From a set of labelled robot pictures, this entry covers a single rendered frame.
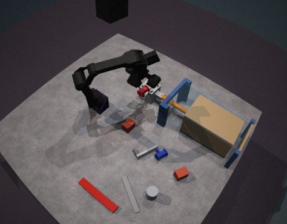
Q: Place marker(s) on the reddish-brown box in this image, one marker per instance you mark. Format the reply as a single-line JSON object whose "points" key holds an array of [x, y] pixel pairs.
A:
{"points": [[181, 173], [128, 125]]}

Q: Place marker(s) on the l-shaped crank handle with blue knob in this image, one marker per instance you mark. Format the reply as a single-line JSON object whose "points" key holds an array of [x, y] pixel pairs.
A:
{"points": [[150, 150]]}

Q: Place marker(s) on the red flat bar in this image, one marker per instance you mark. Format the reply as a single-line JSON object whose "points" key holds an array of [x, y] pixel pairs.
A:
{"points": [[98, 195]]}

